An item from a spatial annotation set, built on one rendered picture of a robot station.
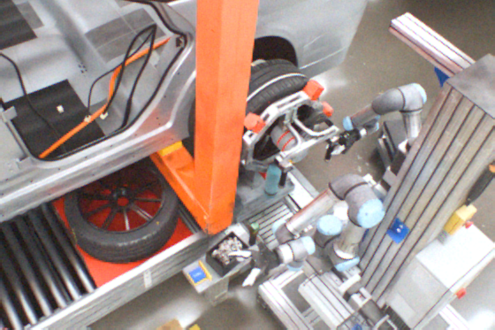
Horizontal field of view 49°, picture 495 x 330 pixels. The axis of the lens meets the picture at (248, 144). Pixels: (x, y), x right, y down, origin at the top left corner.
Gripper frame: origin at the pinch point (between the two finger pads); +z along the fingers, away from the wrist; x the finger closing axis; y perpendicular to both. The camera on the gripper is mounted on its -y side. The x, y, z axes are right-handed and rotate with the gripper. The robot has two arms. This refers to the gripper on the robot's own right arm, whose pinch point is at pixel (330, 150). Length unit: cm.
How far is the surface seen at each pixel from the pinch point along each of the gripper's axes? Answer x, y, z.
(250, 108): -31, 28, 37
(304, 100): -20.2, 28.6, 8.7
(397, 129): -13, -49, -89
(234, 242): 7, -27, 70
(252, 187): -34, -59, 24
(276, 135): -22.1, 5.6, 23.0
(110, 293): -13, -48, 137
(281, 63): -47, 32, 4
